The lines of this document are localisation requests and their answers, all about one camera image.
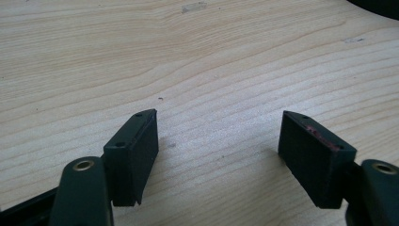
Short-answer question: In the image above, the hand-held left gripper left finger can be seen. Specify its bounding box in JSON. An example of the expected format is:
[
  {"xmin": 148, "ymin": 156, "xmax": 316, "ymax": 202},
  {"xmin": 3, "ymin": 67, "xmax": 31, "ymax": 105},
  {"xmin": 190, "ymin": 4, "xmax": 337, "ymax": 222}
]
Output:
[{"xmin": 103, "ymin": 108, "xmax": 160, "ymax": 208}]

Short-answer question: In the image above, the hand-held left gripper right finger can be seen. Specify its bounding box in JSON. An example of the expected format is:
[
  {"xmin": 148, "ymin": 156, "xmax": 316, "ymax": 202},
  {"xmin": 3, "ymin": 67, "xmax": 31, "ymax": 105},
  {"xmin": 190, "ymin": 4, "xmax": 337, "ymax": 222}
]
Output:
[{"xmin": 277, "ymin": 109, "xmax": 358, "ymax": 210}]

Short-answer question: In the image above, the dark round object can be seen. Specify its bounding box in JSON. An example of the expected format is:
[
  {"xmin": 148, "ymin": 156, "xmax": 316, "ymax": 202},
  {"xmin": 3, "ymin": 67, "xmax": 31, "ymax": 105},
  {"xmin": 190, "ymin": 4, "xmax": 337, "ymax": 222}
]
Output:
[{"xmin": 346, "ymin": 0, "xmax": 399, "ymax": 21}]

